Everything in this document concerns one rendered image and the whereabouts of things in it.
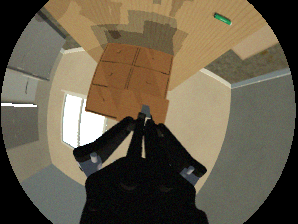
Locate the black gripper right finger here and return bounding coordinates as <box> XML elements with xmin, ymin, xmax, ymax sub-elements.
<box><xmin>143</xmin><ymin>105</ymin><xmax>207</xmax><ymax>192</ymax></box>

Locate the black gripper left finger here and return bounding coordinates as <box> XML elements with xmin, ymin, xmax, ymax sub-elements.
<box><xmin>73</xmin><ymin>105</ymin><xmax>146</xmax><ymax>190</ymax></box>

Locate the brown wooden drawer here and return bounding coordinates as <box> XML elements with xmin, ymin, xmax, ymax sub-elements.
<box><xmin>93</xmin><ymin>63</ymin><xmax>131</xmax><ymax>90</ymax></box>
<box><xmin>116</xmin><ymin>89</ymin><xmax>170</xmax><ymax>125</ymax></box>
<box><xmin>135</xmin><ymin>48</ymin><xmax>172</xmax><ymax>75</ymax></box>
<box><xmin>86</xmin><ymin>86</ymin><xmax>122</xmax><ymax>117</ymax></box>
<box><xmin>101</xmin><ymin>44</ymin><xmax>138</xmax><ymax>65</ymax></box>
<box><xmin>127</xmin><ymin>68</ymin><xmax>168</xmax><ymax>98</ymax></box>

